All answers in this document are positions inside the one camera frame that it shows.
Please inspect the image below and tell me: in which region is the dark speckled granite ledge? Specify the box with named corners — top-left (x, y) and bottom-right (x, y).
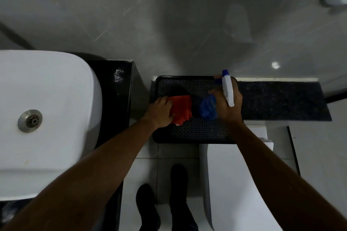
top-left (235, 78), bottom-right (332, 122)

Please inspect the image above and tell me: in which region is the white ceramic sink basin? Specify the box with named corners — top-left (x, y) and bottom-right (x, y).
top-left (0, 50), bottom-right (103, 201)

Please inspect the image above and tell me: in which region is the black textured tray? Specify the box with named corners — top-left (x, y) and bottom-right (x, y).
top-left (150, 76), bottom-right (238, 145)

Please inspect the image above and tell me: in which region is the person's black shoe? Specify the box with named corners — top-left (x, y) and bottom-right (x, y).
top-left (169, 163), bottom-right (199, 231)
top-left (135, 184), bottom-right (161, 231)

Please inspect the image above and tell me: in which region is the person's right hand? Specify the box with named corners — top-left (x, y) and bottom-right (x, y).
top-left (208, 75), bottom-right (243, 125)

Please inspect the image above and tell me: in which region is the person's left black shoe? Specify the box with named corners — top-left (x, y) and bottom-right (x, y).
top-left (135, 184), bottom-right (161, 231)

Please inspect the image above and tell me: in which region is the red cleaning cloth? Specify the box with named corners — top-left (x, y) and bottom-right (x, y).
top-left (167, 95), bottom-right (193, 126)

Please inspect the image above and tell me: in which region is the metal sink drain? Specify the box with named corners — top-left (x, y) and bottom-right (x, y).
top-left (18, 109), bottom-right (43, 133)

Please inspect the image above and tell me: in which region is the person's left forearm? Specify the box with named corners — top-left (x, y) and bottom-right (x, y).
top-left (0, 118), bottom-right (156, 231)

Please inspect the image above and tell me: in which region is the person's right forearm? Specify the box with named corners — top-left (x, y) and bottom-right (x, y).
top-left (229, 120), bottom-right (347, 231)

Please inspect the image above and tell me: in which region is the white toilet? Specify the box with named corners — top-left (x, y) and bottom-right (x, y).
top-left (199, 125), bottom-right (284, 231)

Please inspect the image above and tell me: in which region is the black glossy sink counter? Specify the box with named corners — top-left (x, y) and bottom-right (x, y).
top-left (0, 60), bottom-right (135, 231)

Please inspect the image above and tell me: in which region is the person's right black shoe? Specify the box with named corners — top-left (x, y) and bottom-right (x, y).
top-left (169, 163), bottom-right (199, 231)

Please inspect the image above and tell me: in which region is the person's left hand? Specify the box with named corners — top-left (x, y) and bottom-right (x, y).
top-left (142, 96), bottom-right (175, 131)

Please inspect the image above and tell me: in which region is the blue spray bottle white trigger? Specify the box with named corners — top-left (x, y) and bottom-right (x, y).
top-left (200, 69), bottom-right (235, 121)

